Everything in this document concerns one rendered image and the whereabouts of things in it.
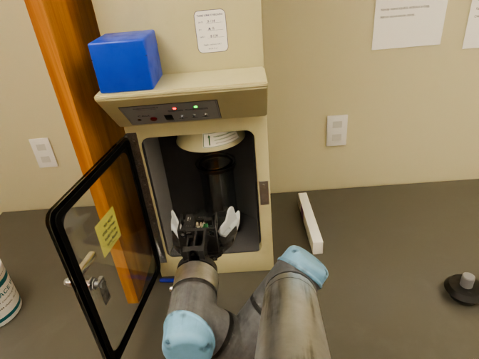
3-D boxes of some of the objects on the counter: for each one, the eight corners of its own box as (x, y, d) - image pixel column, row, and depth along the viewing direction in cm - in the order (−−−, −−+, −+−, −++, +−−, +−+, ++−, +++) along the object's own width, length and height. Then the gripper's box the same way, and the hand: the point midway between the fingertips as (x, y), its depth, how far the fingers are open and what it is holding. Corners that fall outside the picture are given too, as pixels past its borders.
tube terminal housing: (174, 224, 130) (119, -34, 91) (268, 217, 128) (254, -47, 89) (160, 277, 108) (82, -31, 69) (274, 270, 107) (259, -48, 68)
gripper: (249, 248, 63) (246, 185, 80) (135, 256, 64) (157, 191, 81) (252, 285, 67) (249, 218, 85) (146, 292, 68) (165, 224, 85)
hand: (206, 216), depth 84 cm, fingers open, 14 cm apart
